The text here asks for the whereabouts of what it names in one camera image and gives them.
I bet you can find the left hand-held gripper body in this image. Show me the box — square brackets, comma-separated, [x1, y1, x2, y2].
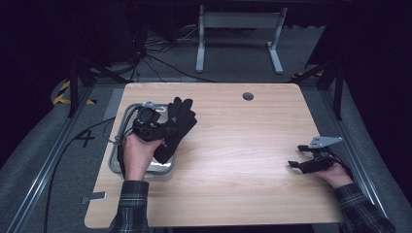
[131, 101, 170, 143]

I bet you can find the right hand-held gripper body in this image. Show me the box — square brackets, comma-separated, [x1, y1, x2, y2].
[300, 136, 344, 175]

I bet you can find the black glove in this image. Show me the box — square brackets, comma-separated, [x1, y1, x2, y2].
[176, 108, 198, 144]
[153, 96, 195, 165]

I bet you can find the metal tray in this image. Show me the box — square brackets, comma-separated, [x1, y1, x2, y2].
[107, 102, 176, 183]

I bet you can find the person's right hand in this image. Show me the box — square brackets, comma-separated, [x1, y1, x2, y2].
[311, 162, 354, 189]

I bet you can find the person's left hand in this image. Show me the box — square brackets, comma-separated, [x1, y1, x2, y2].
[121, 132, 164, 183]

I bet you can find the black metal stand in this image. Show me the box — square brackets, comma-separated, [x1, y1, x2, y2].
[290, 59, 346, 121]
[66, 56, 130, 119]

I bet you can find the yellow and black hazard tape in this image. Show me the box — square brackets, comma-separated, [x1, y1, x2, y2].
[52, 80, 98, 106]

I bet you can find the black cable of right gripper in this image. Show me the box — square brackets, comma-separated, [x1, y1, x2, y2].
[326, 149, 355, 183]

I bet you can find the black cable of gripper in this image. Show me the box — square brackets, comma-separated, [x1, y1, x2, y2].
[43, 116, 117, 233]
[326, 149, 355, 183]

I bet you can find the tangle of floor cables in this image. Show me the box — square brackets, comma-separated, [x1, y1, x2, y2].
[129, 25, 217, 83]

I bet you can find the small metal bracket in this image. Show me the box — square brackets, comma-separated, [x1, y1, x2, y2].
[80, 191, 108, 205]

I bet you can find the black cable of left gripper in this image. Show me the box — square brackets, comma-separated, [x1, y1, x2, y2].
[43, 116, 117, 233]

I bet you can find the white metal desk frame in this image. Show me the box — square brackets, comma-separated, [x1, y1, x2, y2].
[194, 4, 289, 76]

